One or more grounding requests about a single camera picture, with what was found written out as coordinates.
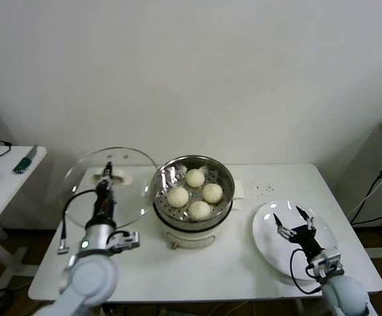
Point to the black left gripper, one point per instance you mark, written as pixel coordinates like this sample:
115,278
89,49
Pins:
105,205

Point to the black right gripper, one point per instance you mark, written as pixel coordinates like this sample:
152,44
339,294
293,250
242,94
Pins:
306,240

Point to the round glass pot lid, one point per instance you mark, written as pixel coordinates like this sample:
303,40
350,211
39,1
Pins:
135,197

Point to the white steamed baozi bun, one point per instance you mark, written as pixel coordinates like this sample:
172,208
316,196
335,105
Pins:
195,177
178,197
212,193
199,210

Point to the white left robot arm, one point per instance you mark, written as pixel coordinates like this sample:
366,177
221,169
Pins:
90,279

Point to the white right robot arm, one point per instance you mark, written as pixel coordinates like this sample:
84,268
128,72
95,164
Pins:
342,296

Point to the perforated steel steamer basket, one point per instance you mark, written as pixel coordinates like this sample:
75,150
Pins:
171,176

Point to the white round plate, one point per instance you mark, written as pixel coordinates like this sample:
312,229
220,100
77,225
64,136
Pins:
266,237

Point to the white side table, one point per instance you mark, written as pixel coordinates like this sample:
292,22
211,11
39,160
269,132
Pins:
10,191

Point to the white electric cooking pot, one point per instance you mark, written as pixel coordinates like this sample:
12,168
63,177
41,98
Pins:
191,238

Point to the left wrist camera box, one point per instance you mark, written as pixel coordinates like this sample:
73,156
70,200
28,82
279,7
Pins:
126,241

